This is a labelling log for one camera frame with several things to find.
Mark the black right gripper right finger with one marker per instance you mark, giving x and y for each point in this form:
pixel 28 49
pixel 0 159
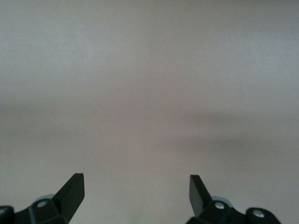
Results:
pixel 210 212

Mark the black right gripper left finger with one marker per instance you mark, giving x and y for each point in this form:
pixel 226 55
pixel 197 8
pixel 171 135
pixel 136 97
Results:
pixel 58 210

